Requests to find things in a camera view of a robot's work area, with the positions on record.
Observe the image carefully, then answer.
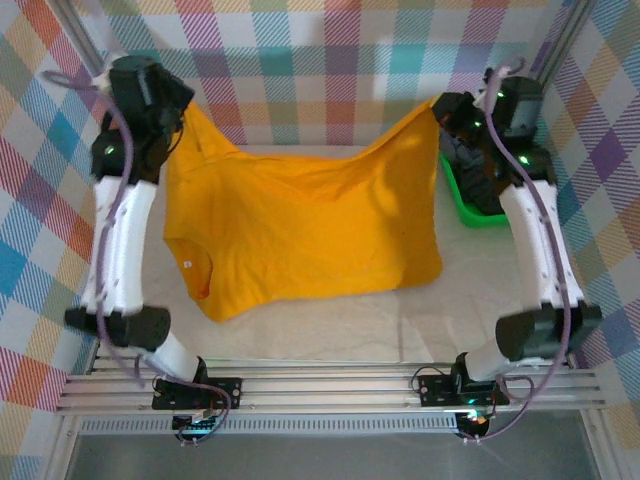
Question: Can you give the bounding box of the orange t-shirt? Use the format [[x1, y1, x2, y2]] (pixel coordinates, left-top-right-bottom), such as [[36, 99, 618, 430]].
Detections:
[[162, 96, 446, 324]]

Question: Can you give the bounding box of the grey t-shirt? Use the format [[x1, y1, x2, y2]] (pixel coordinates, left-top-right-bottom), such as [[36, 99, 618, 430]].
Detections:
[[442, 134, 476, 169]]

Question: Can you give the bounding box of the green plastic bin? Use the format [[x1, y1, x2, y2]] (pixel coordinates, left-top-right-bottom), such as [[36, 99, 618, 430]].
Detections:
[[438, 152, 512, 229]]

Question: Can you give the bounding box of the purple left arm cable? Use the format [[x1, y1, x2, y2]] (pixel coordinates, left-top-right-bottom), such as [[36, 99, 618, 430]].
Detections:
[[42, 69, 151, 389]]

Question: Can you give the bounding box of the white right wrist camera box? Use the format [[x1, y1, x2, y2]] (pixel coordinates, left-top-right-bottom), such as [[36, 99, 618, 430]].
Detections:
[[480, 67, 505, 94]]

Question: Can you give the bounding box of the aluminium frame post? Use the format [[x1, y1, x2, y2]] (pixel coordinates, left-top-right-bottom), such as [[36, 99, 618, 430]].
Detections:
[[52, 0, 114, 76], [529, 0, 601, 101]]

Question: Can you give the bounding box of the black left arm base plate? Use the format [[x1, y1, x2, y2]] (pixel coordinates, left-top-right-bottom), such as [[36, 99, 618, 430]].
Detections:
[[151, 377, 244, 412]]

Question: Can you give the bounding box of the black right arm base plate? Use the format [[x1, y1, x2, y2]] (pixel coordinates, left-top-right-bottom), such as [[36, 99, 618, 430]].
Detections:
[[416, 372, 511, 409]]

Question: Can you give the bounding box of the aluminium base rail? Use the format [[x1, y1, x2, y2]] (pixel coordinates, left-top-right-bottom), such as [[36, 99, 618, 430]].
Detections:
[[53, 363, 607, 417]]

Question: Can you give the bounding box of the slotted grey cable duct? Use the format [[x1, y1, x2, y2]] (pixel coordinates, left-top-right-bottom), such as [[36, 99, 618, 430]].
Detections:
[[78, 412, 459, 437]]

